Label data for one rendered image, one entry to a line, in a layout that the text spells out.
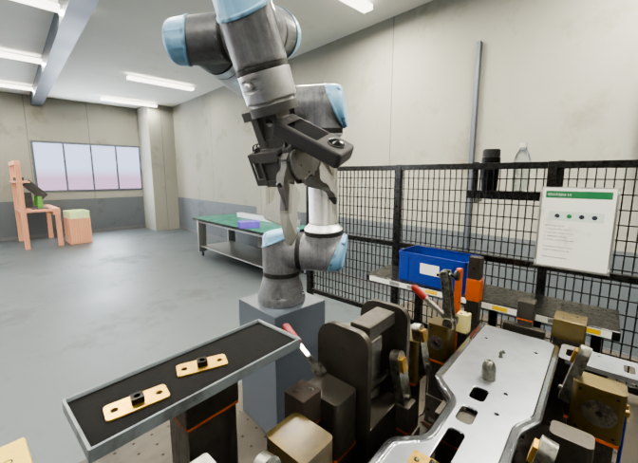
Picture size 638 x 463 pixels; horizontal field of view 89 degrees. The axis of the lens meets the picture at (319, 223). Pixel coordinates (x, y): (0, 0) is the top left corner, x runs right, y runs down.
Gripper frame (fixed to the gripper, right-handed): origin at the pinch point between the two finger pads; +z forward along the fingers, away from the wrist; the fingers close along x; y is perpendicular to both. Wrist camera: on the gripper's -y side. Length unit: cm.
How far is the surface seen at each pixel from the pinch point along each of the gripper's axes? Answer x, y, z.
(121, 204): -368, 930, 153
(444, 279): -41, -8, 40
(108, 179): -371, 930, 81
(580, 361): -27, -39, 48
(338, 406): 10.2, -0.6, 32.5
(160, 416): 30.2, 13.2, 14.9
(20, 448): 41.8, 22.6, 9.7
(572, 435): -12, -37, 53
